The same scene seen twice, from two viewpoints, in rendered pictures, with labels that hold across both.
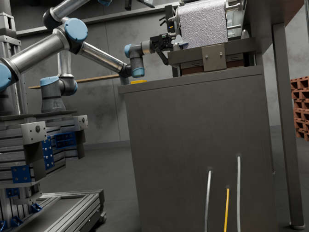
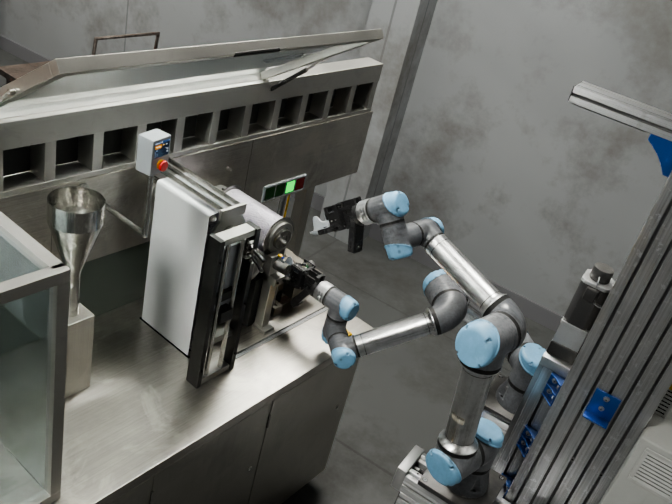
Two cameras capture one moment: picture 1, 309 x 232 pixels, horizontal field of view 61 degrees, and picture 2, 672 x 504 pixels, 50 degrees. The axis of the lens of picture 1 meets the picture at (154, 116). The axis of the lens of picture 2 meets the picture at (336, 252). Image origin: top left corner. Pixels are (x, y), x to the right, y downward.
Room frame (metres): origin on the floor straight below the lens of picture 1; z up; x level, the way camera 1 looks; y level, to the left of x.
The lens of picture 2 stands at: (3.50, 0.54, 2.49)
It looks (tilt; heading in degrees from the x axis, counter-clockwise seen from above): 30 degrees down; 195
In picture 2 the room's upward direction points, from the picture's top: 15 degrees clockwise
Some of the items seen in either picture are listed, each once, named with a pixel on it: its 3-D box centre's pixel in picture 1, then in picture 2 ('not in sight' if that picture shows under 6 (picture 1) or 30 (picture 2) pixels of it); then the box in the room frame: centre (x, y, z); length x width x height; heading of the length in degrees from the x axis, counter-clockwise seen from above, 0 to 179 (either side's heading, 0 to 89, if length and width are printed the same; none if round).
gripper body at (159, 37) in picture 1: (161, 43); (307, 279); (1.49, -0.09, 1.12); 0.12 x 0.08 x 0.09; 74
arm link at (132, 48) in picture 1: (134, 50); (341, 304); (1.53, 0.07, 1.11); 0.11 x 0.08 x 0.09; 74
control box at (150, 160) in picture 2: not in sight; (155, 153); (2.03, -0.39, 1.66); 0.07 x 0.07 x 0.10; 84
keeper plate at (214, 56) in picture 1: (214, 57); not in sight; (1.21, -0.30, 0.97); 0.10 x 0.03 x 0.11; 73
